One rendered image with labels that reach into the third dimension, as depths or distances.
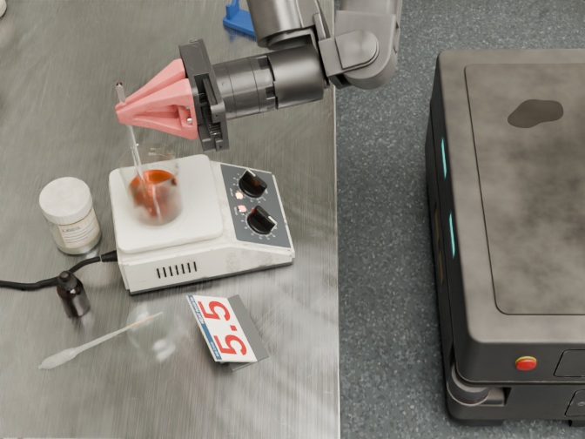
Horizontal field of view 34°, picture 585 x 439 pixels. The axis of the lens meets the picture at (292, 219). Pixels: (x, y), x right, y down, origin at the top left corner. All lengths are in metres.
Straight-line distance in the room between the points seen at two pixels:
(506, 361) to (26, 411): 0.83
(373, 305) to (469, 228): 0.39
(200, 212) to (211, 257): 0.05
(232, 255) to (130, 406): 0.20
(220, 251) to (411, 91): 1.37
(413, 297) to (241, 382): 0.99
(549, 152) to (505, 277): 0.30
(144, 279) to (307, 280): 0.19
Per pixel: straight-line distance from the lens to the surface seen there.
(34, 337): 1.12
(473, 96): 1.86
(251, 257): 1.09
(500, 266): 1.62
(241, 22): 1.40
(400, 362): 1.92
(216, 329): 1.05
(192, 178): 1.10
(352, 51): 0.91
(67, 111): 1.33
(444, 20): 2.57
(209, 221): 1.06
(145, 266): 1.07
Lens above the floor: 1.68
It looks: 53 degrees down
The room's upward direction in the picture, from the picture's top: 2 degrees counter-clockwise
